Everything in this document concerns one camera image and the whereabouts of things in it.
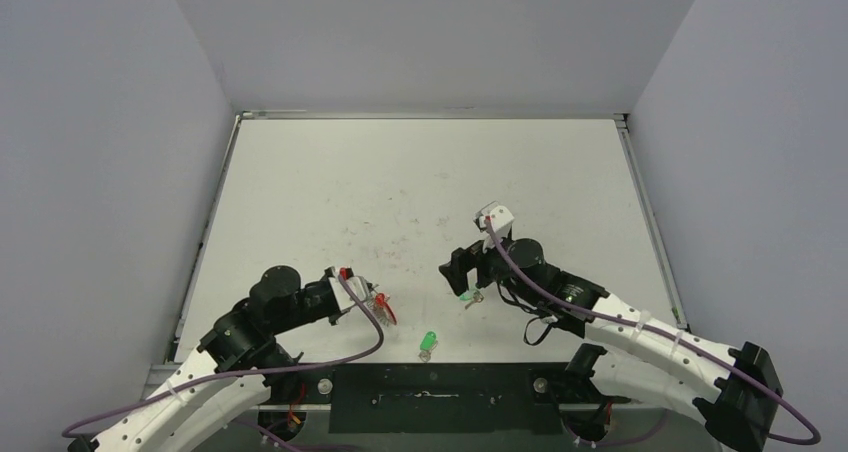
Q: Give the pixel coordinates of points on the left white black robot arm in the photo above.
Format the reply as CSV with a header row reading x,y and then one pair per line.
x,y
236,365

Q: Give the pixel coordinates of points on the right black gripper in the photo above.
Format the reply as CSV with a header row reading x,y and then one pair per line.
x,y
468,264

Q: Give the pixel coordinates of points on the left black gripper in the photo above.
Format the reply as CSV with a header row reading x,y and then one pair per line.
x,y
334,317

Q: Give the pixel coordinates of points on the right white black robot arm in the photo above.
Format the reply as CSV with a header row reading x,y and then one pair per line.
x,y
731,391

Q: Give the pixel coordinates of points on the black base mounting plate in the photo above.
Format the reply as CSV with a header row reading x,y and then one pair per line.
x,y
435,398

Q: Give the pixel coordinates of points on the silver keyring with red grip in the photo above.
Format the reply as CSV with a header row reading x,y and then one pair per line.
x,y
379,303

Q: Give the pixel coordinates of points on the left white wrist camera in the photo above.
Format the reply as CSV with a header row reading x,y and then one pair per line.
x,y
345,284

